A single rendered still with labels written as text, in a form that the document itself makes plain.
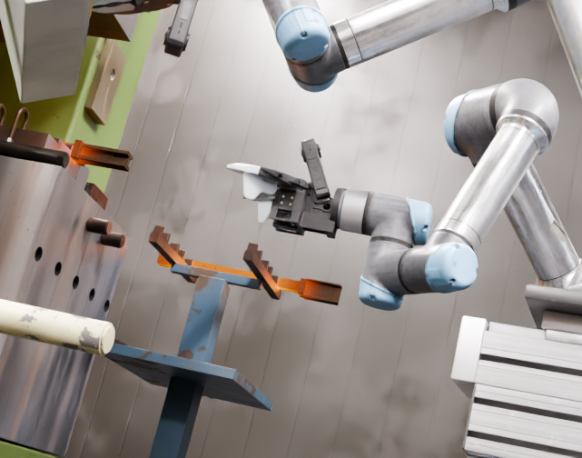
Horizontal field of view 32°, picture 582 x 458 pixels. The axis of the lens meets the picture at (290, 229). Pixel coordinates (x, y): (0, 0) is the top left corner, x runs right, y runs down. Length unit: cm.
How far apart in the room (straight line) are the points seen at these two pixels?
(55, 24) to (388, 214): 69
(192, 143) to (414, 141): 115
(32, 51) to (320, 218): 63
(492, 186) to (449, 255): 17
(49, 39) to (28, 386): 69
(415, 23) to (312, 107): 342
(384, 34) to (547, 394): 60
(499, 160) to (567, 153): 295
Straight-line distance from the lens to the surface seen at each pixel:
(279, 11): 149
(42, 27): 126
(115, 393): 491
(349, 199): 171
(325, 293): 231
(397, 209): 170
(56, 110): 223
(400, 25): 160
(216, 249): 488
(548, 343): 139
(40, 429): 186
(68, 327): 137
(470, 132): 188
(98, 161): 187
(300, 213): 171
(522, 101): 178
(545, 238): 196
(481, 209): 164
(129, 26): 205
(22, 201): 172
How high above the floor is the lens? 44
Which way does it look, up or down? 16 degrees up
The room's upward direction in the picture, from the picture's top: 14 degrees clockwise
